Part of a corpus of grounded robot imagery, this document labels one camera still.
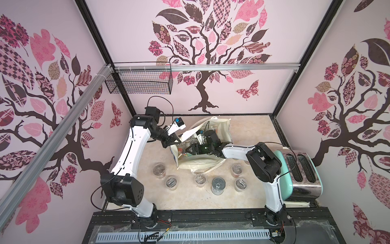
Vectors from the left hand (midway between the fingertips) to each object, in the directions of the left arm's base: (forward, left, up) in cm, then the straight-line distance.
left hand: (176, 144), depth 75 cm
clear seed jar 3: (-12, -12, -18) cm, 25 cm away
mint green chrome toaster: (-17, -59, -6) cm, 62 cm away
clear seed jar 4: (-6, -33, -18) cm, 38 cm away
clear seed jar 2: (-15, -22, -16) cm, 31 cm away
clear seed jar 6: (-15, -34, -18) cm, 41 cm away
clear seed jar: (-14, +4, -18) cm, 23 cm away
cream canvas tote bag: (-6, -10, -10) cm, 15 cm away
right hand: (+7, -5, -15) cm, 17 cm away
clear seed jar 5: (-6, +11, -18) cm, 22 cm away
